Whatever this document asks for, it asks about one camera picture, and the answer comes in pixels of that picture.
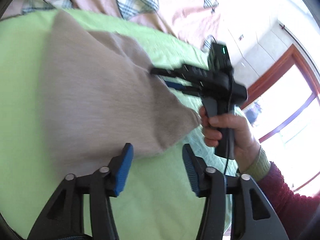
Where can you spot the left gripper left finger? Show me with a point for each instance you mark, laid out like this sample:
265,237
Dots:
119,169

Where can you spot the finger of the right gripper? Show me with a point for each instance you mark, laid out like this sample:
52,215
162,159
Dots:
175,73
193,90

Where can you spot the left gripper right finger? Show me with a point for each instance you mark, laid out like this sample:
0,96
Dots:
196,171

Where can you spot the beige knit sweater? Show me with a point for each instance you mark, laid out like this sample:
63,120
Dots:
96,95

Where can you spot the red sleeve forearm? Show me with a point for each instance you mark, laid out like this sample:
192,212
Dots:
298,214

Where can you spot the person's right hand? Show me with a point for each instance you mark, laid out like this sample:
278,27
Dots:
246,147

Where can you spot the green bed sheet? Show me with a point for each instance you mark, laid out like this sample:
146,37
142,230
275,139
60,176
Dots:
157,202

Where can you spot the pink quilt with plaid hearts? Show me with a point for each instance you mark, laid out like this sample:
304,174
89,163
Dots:
192,21

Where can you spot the black camera box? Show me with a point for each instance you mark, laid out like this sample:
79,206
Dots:
218,59

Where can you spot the wooden window frame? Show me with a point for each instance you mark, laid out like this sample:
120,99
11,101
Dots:
283,109

